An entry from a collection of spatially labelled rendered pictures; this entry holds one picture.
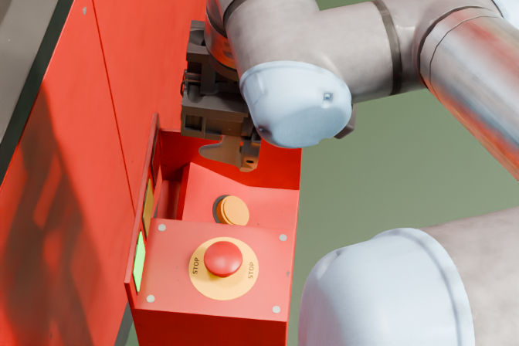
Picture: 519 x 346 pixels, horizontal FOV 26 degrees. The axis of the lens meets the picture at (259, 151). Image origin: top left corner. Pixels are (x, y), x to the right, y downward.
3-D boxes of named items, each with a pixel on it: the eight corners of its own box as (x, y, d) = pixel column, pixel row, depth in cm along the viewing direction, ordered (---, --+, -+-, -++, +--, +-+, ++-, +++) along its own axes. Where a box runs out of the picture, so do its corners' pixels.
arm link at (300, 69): (405, 79, 81) (362, -37, 86) (254, 110, 79) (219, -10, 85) (394, 135, 88) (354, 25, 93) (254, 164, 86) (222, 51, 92)
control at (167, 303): (284, 365, 123) (288, 296, 108) (140, 353, 124) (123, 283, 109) (298, 206, 134) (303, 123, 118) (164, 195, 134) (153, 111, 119)
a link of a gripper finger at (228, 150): (198, 160, 117) (202, 111, 109) (255, 167, 117) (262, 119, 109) (195, 185, 115) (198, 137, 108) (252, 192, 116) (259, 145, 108)
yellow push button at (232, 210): (237, 238, 127) (248, 231, 126) (209, 226, 125) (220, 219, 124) (241, 208, 129) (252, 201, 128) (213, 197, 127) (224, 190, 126)
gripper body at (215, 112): (190, 77, 111) (194, -1, 101) (276, 88, 111) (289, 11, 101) (179, 142, 107) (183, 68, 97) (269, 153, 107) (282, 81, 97)
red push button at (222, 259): (241, 290, 115) (240, 275, 112) (202, 286, 116) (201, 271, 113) (245, 255, 117) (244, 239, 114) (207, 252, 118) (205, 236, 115)
